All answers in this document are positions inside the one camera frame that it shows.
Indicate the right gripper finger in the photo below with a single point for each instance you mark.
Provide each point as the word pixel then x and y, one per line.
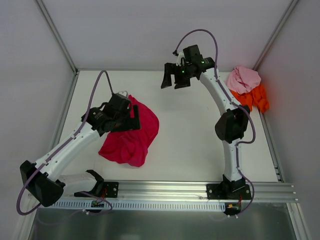
pixel 182 83
pixel 169 69

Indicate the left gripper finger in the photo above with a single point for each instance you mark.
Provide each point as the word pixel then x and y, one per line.
pixel 127 126
pixel 135 118

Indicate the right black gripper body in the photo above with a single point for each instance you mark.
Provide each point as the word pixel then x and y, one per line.
pixel 178 75

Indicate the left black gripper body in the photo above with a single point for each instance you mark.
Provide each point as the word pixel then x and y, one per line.
pixel 126 120

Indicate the magenta t shirt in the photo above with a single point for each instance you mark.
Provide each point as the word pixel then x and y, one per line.
pixel 131 147

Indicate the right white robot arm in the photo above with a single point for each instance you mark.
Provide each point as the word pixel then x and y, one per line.
pixel 233 121

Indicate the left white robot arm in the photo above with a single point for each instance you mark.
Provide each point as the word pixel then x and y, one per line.
pixel 44 178

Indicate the pink t shirt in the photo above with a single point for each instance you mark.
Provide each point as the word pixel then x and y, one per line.
pixel 243 80

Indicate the orange t shirt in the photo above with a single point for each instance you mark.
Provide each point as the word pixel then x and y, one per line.
pixel 255 98

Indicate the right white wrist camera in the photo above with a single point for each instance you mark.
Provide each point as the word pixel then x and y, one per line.
pixel 180 58

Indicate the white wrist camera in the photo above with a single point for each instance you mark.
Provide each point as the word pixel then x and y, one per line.
pixel 123 93
pixel 180 58

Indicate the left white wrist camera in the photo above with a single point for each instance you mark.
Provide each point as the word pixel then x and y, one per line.
pixel 123 93

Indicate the aluminium mounting rail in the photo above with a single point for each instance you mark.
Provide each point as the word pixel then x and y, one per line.
pixel 276 192

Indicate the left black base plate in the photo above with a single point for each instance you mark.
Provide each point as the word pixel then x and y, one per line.
pixel 106 189

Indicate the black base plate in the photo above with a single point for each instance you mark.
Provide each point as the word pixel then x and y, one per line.
pixel 223 191
pixel 106 189

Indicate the white slotted cable duct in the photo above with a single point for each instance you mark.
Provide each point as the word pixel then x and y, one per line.
pixel 139 205

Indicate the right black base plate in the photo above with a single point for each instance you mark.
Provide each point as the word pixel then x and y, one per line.
pixel 223 191

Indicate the right aluminium frame post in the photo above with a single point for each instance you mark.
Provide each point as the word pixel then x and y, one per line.
pixel 275 33

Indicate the aluminium frame post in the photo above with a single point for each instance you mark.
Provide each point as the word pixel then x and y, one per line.
pixel 275 33
pixel 56 35

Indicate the left aluminium frame post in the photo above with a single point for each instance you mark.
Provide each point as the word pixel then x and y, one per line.
pixel 56 35

